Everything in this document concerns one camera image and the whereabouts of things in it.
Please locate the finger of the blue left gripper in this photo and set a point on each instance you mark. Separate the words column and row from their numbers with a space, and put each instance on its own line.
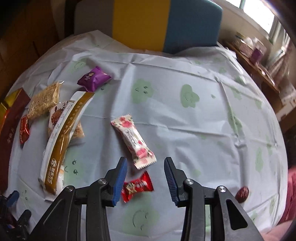
column 24, row 219
column 12, row 198

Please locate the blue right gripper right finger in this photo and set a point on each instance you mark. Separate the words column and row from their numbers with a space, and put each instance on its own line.
column 175, row 179

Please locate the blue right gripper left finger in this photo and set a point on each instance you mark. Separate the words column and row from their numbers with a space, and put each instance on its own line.
column 115, row 180

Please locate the small red candy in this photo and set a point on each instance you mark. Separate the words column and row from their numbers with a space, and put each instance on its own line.
column 142, row 184

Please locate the floral white candy bar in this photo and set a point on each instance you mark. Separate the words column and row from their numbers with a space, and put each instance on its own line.
column 141, row 154

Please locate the long brown white snack pack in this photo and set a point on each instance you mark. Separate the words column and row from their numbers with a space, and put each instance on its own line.
column 52, row 175

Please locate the red snack bar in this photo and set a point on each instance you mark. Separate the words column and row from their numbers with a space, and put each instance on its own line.
column 24, row 129

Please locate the purple candy wrapper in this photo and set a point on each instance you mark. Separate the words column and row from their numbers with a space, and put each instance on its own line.
column 93, row 79

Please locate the red date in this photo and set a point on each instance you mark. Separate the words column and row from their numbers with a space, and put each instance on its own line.
column 242, row 194

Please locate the white green-print tablecloth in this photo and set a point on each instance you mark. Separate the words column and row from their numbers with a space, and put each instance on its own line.
column 198, row 107

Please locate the gold tin box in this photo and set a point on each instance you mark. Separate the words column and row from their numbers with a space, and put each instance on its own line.
column 12, row 108

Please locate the rice cracker block pack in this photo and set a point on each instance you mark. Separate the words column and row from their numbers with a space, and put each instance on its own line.
column 42, row 102

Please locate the wooden side shelf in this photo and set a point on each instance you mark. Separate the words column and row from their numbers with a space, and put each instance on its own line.
column 280, row 96

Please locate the grey yellow blue chair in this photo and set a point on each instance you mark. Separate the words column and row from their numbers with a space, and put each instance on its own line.
column 163, row 26

